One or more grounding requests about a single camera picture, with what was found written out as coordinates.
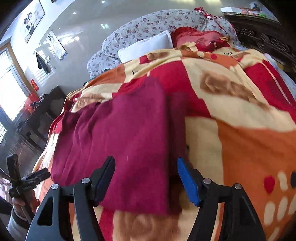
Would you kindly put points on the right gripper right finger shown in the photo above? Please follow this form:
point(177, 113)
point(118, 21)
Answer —
point(240, 220)

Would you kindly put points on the white pillow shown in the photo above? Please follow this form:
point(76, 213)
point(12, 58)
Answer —
point(160, 41)

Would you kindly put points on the wall calendar poster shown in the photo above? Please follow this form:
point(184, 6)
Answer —
point(56, 45)

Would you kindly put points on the maroon fleece garment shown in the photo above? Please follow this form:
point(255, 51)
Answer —
point(144, 130)

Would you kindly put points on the framed wall photo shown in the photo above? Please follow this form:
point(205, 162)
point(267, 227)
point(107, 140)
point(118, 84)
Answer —
point(30, 18)

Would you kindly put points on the red orange patterned blanket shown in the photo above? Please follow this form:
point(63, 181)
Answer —
point(239, 128)

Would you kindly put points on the dark carved wooden headboard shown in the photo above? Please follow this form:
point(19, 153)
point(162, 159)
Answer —
point(267, 36)

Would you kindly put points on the red embroidered pillow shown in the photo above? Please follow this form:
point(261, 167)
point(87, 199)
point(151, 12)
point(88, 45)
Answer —
point(207, 41)

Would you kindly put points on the dark wooden side table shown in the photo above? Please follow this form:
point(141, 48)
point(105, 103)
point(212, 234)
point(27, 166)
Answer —
point(50, 107)

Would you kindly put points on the red gift box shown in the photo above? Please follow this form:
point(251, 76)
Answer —
point(30, 99)

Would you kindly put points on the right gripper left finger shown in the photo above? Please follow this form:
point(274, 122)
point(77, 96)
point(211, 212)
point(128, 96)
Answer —
point(52, 219)

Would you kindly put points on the red wall decoration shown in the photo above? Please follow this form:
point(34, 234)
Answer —
point(34, 85)

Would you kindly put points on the person left hand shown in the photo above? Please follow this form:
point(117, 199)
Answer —
point(19, 203)

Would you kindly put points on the dark hanging cloth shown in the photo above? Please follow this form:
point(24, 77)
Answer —
point(42, 64)

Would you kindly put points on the floral quilt bundle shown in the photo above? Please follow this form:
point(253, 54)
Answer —
point(152, 24)

